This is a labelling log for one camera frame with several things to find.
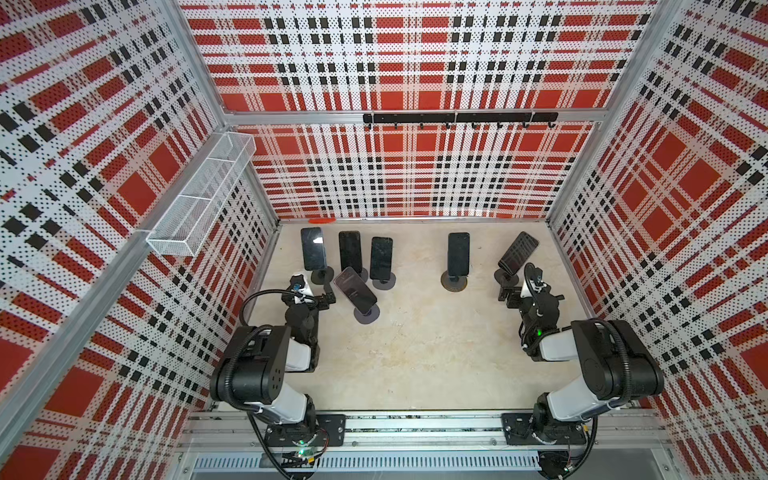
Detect black phone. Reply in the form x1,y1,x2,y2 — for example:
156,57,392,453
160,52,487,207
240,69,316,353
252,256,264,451
338,231,364,274
447,232,470,277
369,236,394,280
334,267,377,315
498,231,539,275
300,227,327,271

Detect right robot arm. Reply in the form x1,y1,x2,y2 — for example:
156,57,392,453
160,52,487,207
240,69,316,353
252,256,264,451
494,263,664,445

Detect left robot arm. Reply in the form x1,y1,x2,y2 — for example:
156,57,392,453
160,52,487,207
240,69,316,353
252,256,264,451
210,274,346,451

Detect stand far left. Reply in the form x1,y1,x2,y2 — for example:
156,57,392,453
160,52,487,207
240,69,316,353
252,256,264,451
310,266,335,285

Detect far right phone stand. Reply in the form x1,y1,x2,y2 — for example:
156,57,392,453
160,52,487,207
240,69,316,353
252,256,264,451
494,268,519,288

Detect front grey phone stand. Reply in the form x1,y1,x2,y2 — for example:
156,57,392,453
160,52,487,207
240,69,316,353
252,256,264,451
353,304,380,325

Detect brown base phone stand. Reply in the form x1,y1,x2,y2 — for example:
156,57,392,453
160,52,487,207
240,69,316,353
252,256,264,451
440,271,468,293

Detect white wire mesh basket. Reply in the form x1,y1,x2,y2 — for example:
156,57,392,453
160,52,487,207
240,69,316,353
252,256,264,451
147,132,255,257

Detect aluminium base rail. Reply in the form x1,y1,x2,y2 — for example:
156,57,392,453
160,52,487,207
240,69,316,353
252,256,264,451
168,409,686,479

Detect black hook rail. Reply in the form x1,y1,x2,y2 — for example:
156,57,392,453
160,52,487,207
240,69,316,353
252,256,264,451
362,111,559,126

